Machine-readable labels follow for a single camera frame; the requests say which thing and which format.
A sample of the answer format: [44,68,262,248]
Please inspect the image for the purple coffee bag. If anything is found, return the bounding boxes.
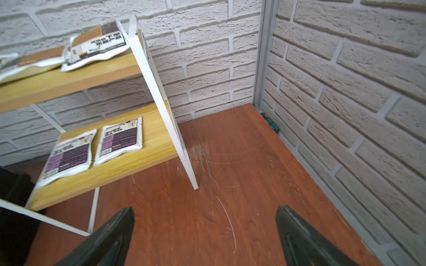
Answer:
[36,129,97,188]
[93,117,143,167]

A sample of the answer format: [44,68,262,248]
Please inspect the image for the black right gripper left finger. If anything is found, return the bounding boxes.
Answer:
[56,206,135,266]

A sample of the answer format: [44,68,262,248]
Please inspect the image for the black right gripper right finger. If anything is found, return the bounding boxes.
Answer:
[275,206,357,266]

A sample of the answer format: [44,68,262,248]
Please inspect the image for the yellow coffee bag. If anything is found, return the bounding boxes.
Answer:
[1,46,65,84]
[61,20,129,72]

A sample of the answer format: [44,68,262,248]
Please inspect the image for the green object at wall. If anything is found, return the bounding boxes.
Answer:
[260,113,280,134]

